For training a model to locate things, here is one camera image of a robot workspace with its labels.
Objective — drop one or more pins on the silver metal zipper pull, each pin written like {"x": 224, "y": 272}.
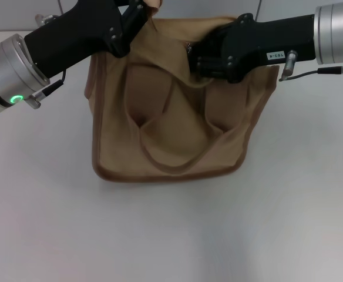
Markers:
{"x": 188, "y": 47}

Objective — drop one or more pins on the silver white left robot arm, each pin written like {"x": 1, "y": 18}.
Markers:
{"x": 10, "y": 76}

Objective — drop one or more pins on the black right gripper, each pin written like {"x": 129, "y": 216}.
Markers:
{"x": 277, "y": 38}

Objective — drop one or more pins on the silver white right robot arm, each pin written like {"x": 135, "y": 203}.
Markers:
{"x": 336, "y": 29}

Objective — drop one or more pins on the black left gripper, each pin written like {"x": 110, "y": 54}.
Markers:
{"x": 71, "y": 33}

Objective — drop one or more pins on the khaki canvas food bag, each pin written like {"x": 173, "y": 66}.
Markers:
{"x": 174, "y": 132}

